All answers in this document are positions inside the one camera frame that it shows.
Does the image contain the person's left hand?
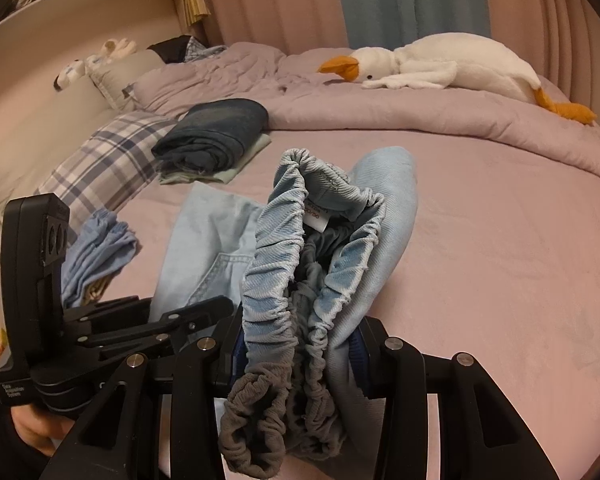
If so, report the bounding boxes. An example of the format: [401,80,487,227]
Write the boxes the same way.
[10,404,74,457]

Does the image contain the plaid pillow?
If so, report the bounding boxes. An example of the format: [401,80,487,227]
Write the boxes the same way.
[36,110,175,234]

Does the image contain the pink curtain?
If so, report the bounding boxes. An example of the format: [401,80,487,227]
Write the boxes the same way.
[206,0,600,121]

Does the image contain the small plush toy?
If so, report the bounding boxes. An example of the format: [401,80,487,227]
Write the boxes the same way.
[53,38,137,92]

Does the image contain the white goose plush toy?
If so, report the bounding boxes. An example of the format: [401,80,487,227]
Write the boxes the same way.
[318,32,596,126]

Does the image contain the blue crumpled garment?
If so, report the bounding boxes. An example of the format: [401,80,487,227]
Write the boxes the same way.
[60,208,138,308]

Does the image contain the dark blue folded jeans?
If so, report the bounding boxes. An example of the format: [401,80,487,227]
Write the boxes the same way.
[151,99,268,174]

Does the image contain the cream headboard shelf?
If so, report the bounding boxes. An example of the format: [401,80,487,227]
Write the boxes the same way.
[0,0,211,66]

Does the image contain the lilac duvet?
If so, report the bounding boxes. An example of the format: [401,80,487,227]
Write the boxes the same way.
[131,42,600,177]

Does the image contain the light blue denim pants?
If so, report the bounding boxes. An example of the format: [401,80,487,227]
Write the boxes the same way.
[151,146,417,479]

